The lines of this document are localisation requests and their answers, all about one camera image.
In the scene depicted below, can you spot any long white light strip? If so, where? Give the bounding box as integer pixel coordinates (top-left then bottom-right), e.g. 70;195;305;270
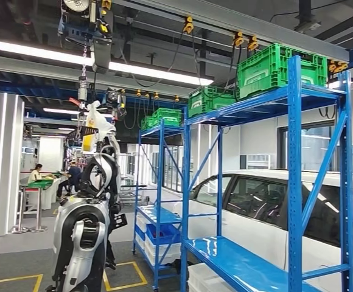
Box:
0;39;214;86
42;107;113;119

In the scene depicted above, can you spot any blue storage bin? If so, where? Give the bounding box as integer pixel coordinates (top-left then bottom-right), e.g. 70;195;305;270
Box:
146;223;181;246

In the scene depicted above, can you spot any electric chain hoist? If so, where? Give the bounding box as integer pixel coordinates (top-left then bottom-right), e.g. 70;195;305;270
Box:
58;0;114;102

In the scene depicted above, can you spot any green plastic crate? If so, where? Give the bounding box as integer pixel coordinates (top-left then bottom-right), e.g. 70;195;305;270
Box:
140;116;154;131
188;85;238;119
236;43;329;102
150;107;182;129

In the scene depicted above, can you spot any vertical wall light strip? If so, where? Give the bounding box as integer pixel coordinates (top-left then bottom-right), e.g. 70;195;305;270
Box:
0;92;8;238

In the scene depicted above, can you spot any white yellow hanging bag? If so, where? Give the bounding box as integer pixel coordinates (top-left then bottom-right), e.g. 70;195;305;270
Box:
82;100;116;154

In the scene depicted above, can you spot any white storage bin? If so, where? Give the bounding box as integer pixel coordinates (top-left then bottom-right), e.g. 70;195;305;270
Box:
188;262;235;292
144;237;181;267

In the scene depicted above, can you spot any white car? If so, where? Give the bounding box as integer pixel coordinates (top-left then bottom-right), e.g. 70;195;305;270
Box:
140;169;353;292

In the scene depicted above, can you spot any silver black humanoid robot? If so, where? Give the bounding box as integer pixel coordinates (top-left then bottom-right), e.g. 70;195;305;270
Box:
45;139;129;292

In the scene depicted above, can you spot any person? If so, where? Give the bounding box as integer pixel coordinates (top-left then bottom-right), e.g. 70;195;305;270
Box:
27;163;43;185
56;161;82;200

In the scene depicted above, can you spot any blue metal shelf rack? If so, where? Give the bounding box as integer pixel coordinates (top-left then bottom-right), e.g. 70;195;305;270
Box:
180;54;353;292
132;119;186;291

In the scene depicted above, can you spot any grey overhead rail beam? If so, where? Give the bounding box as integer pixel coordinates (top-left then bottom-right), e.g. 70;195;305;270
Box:
112;0;350;62

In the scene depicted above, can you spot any black trolley hoist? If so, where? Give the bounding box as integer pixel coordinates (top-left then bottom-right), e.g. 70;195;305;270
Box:
105;88;127;120

